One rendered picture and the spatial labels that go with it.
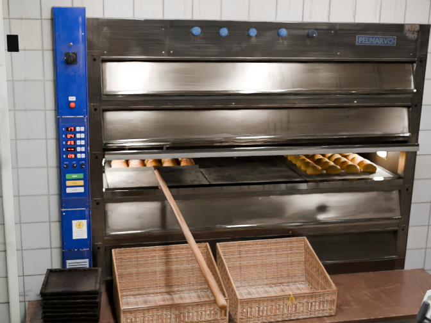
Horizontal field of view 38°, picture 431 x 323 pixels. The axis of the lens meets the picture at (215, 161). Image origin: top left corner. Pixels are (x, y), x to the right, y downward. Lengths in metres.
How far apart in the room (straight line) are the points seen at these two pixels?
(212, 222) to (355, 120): 1.02
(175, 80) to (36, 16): 0.77
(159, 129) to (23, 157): 0.72
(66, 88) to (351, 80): 1.58
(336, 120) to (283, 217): 0.64
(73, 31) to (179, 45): 0.55
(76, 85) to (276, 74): 1.09
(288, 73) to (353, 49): 0.40
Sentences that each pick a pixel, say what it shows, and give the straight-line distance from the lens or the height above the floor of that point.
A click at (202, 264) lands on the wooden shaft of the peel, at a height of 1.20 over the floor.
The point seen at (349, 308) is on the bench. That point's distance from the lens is 3.61.
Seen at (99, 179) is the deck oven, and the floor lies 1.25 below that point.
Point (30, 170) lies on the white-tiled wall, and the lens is 3.43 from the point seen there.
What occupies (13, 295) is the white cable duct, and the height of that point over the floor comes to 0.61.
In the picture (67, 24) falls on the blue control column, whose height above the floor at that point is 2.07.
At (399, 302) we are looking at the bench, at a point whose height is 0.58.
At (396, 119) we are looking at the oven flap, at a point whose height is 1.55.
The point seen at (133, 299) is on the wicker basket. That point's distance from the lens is 3.57.
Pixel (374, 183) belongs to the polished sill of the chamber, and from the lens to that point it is 3.89.
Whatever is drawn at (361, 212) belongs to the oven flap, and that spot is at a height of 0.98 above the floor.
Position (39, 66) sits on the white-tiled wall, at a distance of 3.33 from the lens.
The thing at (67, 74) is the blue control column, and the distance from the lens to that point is 3.30.
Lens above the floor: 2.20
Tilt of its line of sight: 14 degrees down
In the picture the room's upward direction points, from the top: 2 degrees clockwise
